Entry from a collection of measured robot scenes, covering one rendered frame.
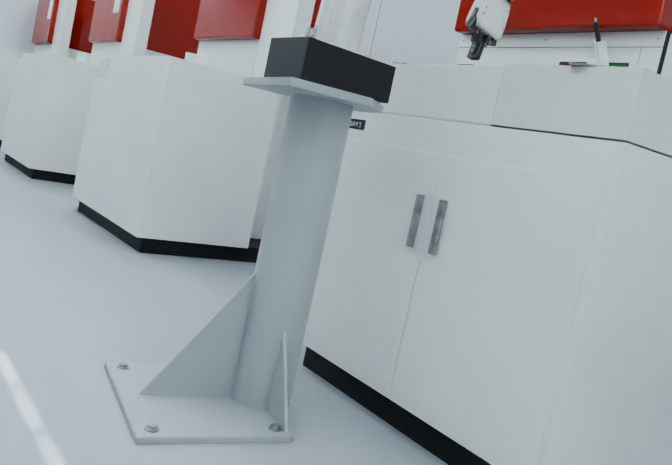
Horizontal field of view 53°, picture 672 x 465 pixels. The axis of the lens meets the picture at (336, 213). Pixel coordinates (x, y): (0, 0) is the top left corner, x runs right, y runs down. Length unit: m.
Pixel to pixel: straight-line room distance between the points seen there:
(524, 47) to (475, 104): 0.82
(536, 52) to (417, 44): 2.80
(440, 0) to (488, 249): 3.70
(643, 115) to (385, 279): 0.78
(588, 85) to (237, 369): 1.07
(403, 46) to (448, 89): 3.54
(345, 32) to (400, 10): 3.78
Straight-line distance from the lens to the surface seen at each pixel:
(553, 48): 2.43
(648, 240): 1.60
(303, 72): 1.56
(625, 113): 1.47
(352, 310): 1.96
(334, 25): 1.70
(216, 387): 1.80
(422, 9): 5.28
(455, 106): 1.76
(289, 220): 1.66
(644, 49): 2.25
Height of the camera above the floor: 0.67
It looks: 5 degrees down
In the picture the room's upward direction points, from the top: 12 degrees clockwise
